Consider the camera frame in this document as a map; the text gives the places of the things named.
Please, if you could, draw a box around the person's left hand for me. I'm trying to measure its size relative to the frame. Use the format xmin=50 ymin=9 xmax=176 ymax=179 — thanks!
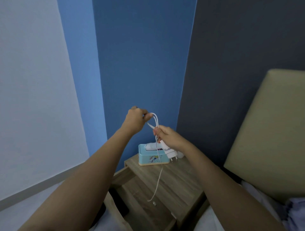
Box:
xmin=122 ymin=106 xmax=153 ymax=136

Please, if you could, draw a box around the person's right hand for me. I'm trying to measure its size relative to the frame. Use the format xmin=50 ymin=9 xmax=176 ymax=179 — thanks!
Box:
xmin=153 ymin=125 xmax=190 ymax=153

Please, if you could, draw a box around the white charging cable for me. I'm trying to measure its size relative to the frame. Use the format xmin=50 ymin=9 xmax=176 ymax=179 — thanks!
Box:
xmin=146 ymin=112 xmax=165 ymax=202

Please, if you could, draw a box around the white charger adapter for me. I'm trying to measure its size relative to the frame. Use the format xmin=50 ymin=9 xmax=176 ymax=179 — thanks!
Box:
xmin=162 ymin=141 xmax=180 ymax=164

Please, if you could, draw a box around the person's right forearm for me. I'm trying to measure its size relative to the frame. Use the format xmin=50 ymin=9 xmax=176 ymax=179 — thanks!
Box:
xmin=175 ymin=142 xmax=287 ymax=231

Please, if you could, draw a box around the person's left forearm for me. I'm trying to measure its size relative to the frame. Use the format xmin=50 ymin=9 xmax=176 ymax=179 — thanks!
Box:
xmin=18 ymin=125 xmax=142 ymax=231

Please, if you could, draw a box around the white tissue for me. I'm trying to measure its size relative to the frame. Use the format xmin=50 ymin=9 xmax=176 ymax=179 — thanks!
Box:
xmin=145 ymin=142 xmax=163 ymax=151

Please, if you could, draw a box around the light blue tissue box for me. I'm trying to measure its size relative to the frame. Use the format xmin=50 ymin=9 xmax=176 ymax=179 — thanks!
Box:
xmin=138 ymin=143 xmax=171 ymax=166

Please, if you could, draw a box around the wooden nightstand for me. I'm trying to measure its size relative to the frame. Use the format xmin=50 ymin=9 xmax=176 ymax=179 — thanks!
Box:
xmin=104 ymin=153 xmax=210 ymax=231

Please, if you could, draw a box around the beige padded headboard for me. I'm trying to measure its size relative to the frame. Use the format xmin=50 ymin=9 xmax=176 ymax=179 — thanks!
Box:
xmin=223 ymin=69 xmax=305 ymax=204

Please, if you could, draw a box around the white bed sheet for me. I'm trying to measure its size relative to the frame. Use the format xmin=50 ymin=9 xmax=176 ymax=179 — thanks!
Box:
xmin=193 ymin=180 xmax=290 ymax=231

